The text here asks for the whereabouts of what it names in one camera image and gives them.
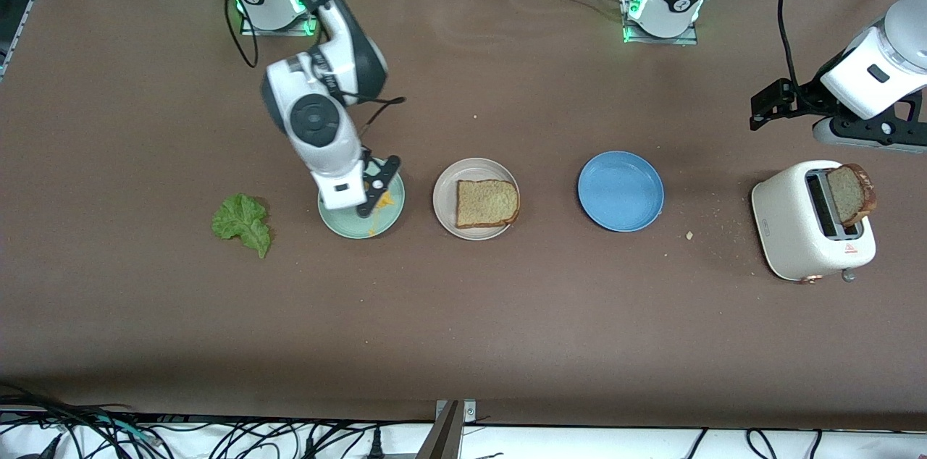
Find silver corner bracket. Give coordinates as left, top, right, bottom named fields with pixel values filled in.
left=436, top=399, right=478, bottom=424

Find blue plate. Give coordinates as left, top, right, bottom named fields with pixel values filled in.
left=577, top=151, right=665, bottom=233

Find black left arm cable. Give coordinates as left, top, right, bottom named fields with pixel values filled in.
left=776, top=0, right=812, bottom=94

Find grey metal bar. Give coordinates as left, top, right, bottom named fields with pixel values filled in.
left=415, top=401, right=461, bottom=459

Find white toaster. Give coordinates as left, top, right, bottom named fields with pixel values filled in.
left=751, top=159, right=877, bottom=284

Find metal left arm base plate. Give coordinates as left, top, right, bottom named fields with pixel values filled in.
left=618, top=0, right=700, bottom=46

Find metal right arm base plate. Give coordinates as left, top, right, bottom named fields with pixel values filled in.
left=239, top=10, right=319, bottom=37

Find black right arm cable loop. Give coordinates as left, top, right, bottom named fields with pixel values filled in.
left=214, top=0, right=319, bottom=69

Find teal cable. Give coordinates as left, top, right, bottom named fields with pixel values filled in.
left=91, top=414, right=159, bottom=445

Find beige plate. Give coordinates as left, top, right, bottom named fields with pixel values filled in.
left=432, top=157, right=521, bottom=241

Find brown bread slice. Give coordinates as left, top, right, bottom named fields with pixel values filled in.
left=456, top=179, right=521, bottom=230
left=826, top=164, right=878, bottom=229

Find mint green plate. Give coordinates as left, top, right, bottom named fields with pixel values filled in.
left=317, top=177, right=406, bottom=240

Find green lettuce leaf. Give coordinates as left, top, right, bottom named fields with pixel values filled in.
left=211, top=193, right=272, bottom=259

